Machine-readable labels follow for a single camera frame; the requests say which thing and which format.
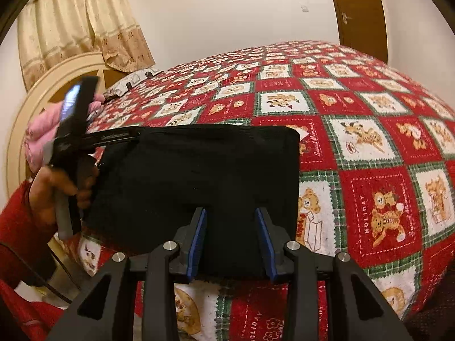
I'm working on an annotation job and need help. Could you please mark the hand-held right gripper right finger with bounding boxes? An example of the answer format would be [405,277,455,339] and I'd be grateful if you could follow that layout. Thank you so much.
[255,207,413,341]

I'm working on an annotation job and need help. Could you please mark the cream floral curtain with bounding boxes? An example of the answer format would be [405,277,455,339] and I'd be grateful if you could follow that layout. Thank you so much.
[17,0,155,91]

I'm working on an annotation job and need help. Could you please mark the red bear printed quilt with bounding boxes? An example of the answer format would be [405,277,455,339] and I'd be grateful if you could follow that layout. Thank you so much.
[76,41,455,341]

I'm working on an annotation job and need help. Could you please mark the brown wooden door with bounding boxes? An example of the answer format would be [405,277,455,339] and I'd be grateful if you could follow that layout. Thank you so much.
[325,0,388,63]

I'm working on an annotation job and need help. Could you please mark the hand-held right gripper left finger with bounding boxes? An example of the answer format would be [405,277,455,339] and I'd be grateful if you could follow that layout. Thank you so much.
[46,208,209,341]

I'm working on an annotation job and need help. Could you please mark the cream wooden headboard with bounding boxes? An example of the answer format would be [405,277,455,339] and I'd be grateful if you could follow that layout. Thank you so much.
[5,53,125,199]

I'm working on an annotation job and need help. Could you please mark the black pants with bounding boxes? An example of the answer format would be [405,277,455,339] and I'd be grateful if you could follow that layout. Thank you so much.
[82,124,302,280]

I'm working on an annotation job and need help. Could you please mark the black cable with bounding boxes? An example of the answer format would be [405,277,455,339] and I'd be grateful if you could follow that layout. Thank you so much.
[0,242,82,302]

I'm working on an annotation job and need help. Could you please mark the dark cloth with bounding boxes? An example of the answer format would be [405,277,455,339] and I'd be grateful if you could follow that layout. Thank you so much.
[405,289,455,341]

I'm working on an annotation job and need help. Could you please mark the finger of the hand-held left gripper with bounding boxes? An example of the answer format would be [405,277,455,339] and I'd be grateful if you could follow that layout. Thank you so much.
[85,126,142,149]

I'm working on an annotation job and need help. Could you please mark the red garment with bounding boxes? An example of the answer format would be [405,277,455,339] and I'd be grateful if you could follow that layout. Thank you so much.
[0,279,68,341]

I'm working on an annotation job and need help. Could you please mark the grey patterned pillow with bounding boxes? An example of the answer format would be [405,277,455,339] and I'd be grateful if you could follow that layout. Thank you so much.
[105,68,160,100]

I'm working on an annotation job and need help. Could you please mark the person's left hand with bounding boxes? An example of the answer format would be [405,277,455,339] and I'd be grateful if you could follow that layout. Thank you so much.
[29,156,101,226]

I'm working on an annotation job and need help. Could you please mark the folded pink blanket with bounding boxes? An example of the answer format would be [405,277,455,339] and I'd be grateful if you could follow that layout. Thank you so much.
[26,94,107,174]

